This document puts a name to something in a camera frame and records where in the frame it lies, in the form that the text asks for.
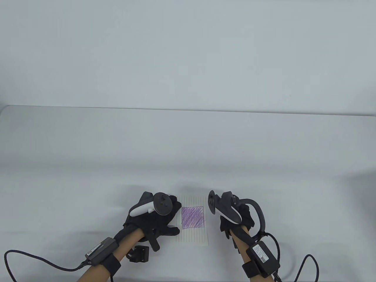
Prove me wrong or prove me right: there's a person's left hand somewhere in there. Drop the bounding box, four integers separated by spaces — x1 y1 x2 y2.
113 195 182 243

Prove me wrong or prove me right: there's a person's right hand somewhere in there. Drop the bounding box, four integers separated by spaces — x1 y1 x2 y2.
219 204 255 240

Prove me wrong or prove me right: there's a white lined paper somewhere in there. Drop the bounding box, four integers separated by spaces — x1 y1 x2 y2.
176 196 209 246

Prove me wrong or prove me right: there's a black left forearm sensor box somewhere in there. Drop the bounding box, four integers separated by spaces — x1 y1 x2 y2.
85 236 120 265

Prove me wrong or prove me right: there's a person's left forearm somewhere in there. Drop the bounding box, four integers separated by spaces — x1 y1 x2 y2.
76 229 146 282

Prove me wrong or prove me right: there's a black right forearm sensor box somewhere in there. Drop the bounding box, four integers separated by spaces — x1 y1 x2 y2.
246 241 281 278

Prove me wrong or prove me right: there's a grey white right hand controller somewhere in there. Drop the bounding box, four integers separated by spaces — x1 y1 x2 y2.
207 190 266 239

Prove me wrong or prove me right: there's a grey white hand controller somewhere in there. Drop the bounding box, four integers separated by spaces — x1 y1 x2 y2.
130 192 174 217
207 190 266 239

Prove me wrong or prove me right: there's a grey white left hand controller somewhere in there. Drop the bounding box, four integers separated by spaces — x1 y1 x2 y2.
130 192 174 217

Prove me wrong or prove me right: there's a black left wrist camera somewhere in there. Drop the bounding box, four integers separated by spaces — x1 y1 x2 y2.
129 232 161 263

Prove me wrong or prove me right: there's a black right forearm strap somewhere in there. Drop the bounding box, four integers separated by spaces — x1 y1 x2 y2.
241 261 262 278

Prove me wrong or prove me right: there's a black forearm strap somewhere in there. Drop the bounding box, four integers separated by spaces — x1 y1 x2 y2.
241 261 262 278
103 253 122 275

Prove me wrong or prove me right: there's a black left forearm strap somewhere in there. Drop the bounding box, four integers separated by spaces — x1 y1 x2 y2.
103 253 122 275

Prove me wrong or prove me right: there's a black right braided cable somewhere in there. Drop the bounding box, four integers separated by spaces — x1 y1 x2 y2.
261 232 320 282

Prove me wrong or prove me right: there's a black braided cable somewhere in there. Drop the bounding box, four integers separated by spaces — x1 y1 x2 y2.
4 249 89 282
261 232 320 282

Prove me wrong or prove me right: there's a black left braided cable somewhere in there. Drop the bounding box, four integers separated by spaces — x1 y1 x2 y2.
4 249 89 282

